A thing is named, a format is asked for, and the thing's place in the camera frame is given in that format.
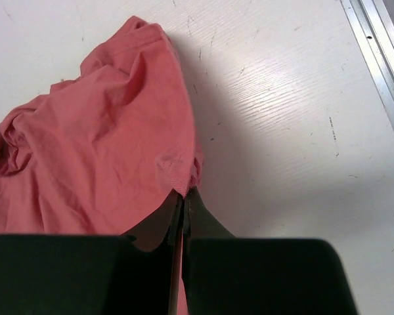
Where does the aluminium table edge rail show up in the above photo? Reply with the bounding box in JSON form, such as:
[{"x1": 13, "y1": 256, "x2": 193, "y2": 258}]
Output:
[{"x1": 340, "y1": 0, "x2": 394, "y2": 130}]

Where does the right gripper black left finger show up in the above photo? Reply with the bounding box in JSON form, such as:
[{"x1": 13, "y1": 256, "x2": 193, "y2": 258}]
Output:
[{"x1": 0, "y1": 192, "x2": 183, "y2": 314}]

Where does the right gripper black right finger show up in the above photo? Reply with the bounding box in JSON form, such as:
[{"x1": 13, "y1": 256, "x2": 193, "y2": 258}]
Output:
[{"x1": 182, "y1": 189, "x2": 357, "y2": 314}]

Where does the pink t shirt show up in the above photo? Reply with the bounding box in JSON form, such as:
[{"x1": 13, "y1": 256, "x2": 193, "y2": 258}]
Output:
[{"x1": 0, "y1": 16, "x2": 203, "y2": 234}]

